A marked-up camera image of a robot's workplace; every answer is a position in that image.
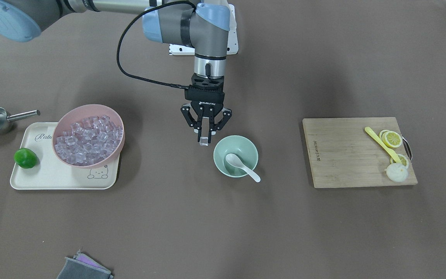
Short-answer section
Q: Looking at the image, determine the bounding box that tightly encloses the lemon slice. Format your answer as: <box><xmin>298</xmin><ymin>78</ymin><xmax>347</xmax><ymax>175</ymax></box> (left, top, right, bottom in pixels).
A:
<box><xmin>379</xmin><ymin>129</ymin><xmax>403</xmax><ymax>149</ymax></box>
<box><xmin>389</xmin><ymin>154</ymin><xmax>410</xmax><ymax>169</ymax></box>

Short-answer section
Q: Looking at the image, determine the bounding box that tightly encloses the cream serving tray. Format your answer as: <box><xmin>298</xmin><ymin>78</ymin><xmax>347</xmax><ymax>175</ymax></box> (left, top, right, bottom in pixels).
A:
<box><xmin>10</xmin><ymin>122</ymin><xmax>120</xmax><ymax>190</ymax></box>

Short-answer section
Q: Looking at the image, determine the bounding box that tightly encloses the wooden cutting board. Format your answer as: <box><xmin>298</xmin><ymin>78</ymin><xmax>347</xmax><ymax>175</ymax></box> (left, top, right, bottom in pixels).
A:
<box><xmin>302</xmin><ymin>117</ymin><xmax>418</xmax><ymax>188</ymax></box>

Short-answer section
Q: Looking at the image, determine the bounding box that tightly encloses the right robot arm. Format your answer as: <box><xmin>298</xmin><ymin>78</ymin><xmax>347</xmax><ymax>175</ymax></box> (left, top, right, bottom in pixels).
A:
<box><xmin>0</xmin><ymin>0</ymin><xmax>237</xmax><ymax>145</ymax></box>

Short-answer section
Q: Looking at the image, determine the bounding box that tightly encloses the pink bowl with ice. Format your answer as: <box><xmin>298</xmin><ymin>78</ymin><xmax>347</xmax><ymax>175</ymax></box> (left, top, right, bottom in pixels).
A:
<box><xmin>51</xmin><ymin>104</ymin><xmax>125</xmax><ymax>169</ymax></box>

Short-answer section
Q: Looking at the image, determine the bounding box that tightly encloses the mint green bowl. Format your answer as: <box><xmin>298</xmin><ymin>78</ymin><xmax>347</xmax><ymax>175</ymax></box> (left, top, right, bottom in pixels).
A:
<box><xmin>213</xmin><ymin>135</ymin><xmax>259</xmax><ymax>178</ymax></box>

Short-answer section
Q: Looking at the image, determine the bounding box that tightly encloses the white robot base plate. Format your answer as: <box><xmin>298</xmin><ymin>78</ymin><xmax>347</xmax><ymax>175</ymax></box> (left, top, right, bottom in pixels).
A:
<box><xmin>168</xmin><ymin>0</ymin><xmax>239</xmax><ymax>55</ymax></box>

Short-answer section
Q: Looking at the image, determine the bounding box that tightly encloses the lemon slice upper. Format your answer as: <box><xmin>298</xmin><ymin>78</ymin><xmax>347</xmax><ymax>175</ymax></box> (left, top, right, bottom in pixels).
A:
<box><xmin>389</xmin><ymin>154</ymin><xmax>410</xmax><ymax>169</ymax></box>

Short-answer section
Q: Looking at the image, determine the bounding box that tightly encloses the lemon slice lower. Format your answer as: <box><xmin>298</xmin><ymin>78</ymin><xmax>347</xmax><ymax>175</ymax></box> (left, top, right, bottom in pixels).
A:
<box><xmin>379</xmin><ymin>129</ymin><xmax>403</xmax><ymax>149</ymax></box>

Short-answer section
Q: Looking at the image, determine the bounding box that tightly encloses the clear ice cube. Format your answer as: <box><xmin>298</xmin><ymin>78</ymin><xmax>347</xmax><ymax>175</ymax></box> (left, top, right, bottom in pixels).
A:
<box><xmin>199</xmin><ymin>137</ymin><xmax>209</xmax><ymax>146</ymax></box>

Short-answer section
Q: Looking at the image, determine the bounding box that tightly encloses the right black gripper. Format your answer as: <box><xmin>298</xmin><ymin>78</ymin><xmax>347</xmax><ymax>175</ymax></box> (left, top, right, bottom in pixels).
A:
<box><xmin>181</xmin><ymin>74</ymin><xmax>232</xmax><ymax>145</ymax></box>

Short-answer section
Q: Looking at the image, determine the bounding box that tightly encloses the yellow plastic knife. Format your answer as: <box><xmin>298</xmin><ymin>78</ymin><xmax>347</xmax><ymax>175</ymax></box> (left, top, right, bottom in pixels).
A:
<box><xmin>364</xmin><ymin>126</ymin><xmax>401</xmax><ymax>163</ymax></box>

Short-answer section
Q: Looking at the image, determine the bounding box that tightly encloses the white ceramic spoon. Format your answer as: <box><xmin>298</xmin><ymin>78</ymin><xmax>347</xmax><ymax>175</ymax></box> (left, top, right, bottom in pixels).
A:
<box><xmin>225</xmin><ymin>153</ymin><xmax>261</xmax><ymax>183</ymax></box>

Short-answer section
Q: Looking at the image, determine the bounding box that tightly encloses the green lime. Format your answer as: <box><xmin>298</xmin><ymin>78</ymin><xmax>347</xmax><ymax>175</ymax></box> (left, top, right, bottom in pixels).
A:
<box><xmin>14</xmin><ymin>148</ymin><xmax>39</xmax><ymax>169</ymax></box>

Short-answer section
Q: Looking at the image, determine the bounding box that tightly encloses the grey folded cloth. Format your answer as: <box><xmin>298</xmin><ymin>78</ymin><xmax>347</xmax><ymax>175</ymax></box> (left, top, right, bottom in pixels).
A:
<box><xmin>57</xmin><ymin>251</ymin><xmax>114</xmax><ymax>279</ymax></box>

